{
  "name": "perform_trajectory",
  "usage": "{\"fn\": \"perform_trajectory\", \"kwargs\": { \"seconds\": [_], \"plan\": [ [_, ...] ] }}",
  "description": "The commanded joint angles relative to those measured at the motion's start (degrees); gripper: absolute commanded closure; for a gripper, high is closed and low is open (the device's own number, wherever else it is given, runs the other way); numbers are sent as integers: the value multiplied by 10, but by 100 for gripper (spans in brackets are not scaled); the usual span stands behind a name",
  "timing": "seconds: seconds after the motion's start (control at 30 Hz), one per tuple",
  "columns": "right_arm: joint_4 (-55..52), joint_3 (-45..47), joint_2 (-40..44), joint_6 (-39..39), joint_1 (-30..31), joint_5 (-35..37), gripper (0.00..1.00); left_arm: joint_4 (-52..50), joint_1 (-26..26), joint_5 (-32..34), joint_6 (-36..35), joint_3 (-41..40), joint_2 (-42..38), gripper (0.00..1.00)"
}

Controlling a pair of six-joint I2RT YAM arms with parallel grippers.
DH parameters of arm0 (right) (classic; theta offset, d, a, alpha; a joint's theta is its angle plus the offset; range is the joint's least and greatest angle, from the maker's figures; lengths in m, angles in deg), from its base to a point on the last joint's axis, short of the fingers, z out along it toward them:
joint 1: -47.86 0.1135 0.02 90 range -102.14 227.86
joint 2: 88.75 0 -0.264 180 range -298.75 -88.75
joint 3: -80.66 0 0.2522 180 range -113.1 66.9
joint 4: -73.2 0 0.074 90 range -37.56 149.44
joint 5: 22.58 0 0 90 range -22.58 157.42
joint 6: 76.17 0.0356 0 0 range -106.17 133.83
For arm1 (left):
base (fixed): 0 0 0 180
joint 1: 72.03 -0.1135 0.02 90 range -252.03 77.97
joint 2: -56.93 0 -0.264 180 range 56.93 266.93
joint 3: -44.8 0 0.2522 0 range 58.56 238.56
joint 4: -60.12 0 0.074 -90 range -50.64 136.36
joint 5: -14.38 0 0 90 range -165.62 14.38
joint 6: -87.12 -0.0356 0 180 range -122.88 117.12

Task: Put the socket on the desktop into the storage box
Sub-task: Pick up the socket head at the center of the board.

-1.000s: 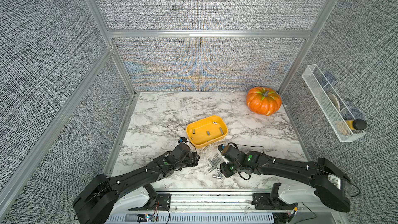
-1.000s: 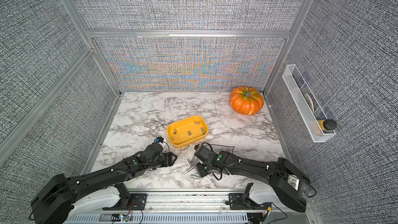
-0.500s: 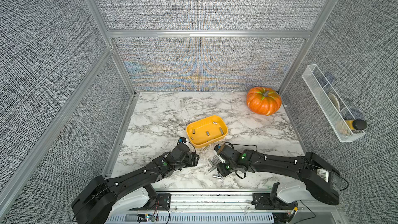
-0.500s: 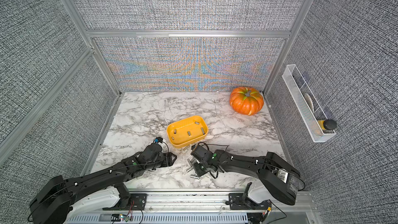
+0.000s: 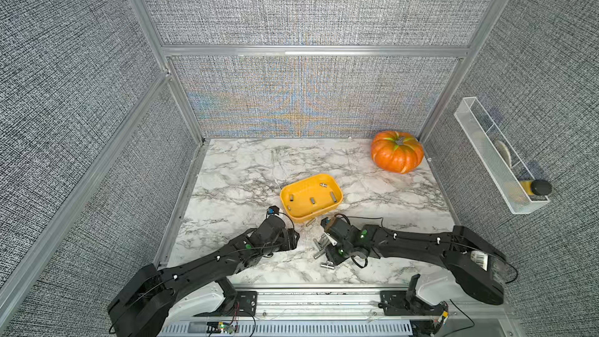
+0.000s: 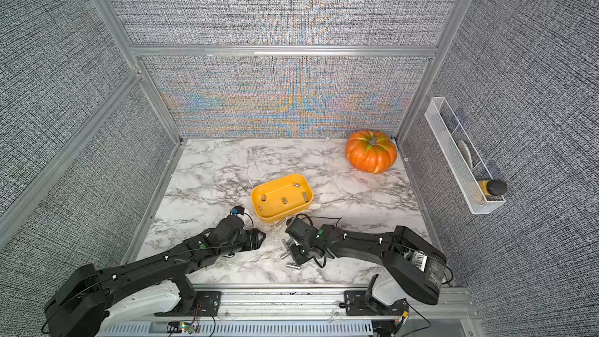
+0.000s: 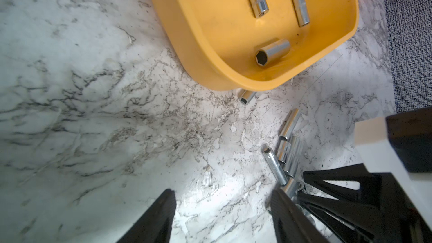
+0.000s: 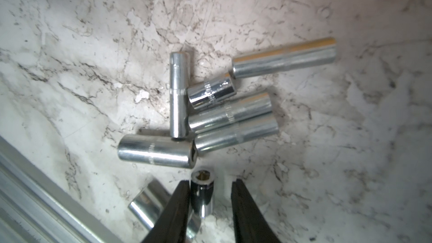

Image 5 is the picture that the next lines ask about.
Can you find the silver socket long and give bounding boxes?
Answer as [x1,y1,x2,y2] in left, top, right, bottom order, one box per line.
[314,237,329,250]

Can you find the silver socket front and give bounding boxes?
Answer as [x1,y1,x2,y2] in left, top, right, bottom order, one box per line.
[320,262,335,270]

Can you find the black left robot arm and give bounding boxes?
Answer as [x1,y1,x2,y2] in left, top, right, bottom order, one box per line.
[107,216,300,336]

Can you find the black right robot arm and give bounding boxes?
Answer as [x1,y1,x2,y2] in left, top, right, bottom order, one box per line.
[321,217,507,305]

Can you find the yellow storage box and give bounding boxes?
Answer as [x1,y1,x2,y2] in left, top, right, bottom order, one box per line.
[280,173,344,224]

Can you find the orange pumpkin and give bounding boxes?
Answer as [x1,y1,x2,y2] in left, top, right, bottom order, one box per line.
[371,131,424,174]

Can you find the round brush in shelf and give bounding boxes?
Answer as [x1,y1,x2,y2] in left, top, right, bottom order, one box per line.
[494,140,513,168]

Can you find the yellow bottle black cap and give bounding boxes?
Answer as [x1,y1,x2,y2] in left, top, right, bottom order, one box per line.
[519,179,553,197]

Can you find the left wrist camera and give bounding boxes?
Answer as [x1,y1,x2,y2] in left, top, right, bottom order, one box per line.
[267,206,280,216]

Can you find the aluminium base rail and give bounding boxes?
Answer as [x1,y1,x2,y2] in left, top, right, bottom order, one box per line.
[156,286,524,336]

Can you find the clear wall shelf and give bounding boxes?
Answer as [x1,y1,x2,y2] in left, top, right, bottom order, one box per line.
[454,97,550,215]

